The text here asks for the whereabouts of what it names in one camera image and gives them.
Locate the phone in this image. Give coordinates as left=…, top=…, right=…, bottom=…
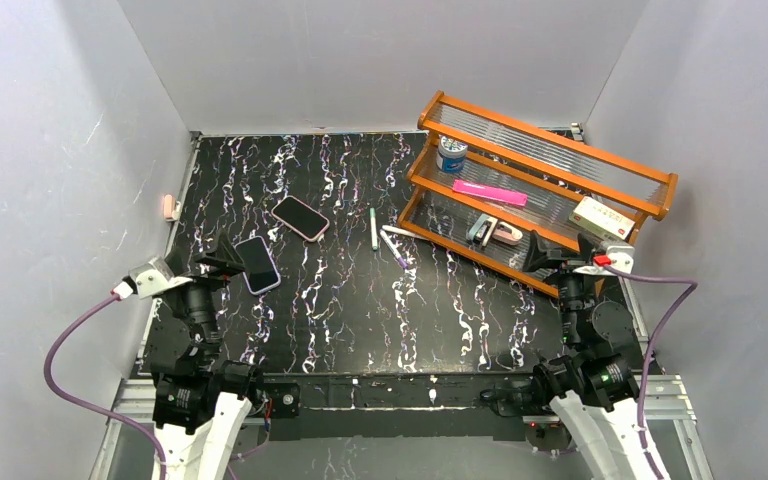
left=234, top=236, right=282, bottom=296
left=271, top=195, right=330, bottom=242

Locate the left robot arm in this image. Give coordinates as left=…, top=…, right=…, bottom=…
left=129, top=231, right=263, bottom=479

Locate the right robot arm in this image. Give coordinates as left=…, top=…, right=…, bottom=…
left=523, top=232, right=668, bottom=479

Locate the phone in lilac case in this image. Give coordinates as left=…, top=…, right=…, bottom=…
left=234, top=236, right=282, bottom=296

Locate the white red small box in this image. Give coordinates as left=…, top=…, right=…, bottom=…
left=569, top=196, right=635, bottom=242

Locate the light blue stapler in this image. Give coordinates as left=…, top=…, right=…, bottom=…
left=466, top=214, right=498, bottom=248

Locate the orange wooden shelf rack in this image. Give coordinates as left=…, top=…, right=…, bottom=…
left=398, top=91, right=679, bottom=296

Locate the blue white round jar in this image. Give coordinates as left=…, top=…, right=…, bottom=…
left=436, top=136, right=468, bottom=173

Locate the white pen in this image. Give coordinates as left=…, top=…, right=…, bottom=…
left=382, top=225, right=426, bottom=240

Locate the green capped white marker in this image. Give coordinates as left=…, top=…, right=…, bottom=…
left=368, top=207, right=379, bottom=252

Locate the purple capped white marker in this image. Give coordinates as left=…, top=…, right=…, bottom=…
left=379, top=229, right=410, bottom=269

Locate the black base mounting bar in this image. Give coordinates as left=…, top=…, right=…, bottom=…
left=262, top=372, right=556, bottom=441

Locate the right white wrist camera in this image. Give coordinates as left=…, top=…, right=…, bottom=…
left=573, top=241, right=635, bottom=276

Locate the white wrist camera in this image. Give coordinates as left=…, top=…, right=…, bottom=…
left=128, top=257, right=176, bottom=299
left=573, top=241, right=635, bottom=276

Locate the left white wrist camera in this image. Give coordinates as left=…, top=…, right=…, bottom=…
left=128, top=257, right=176, bottom=299

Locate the pink wall clip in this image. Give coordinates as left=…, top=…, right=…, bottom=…
left=162, top=194, right=181, bottom=222

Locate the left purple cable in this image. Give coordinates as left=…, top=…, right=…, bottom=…
left=43, top=283, right=168, bottom=480

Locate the aluminium frame rail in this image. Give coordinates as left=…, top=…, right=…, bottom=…
left=108, top=376, right=698, bottom=425

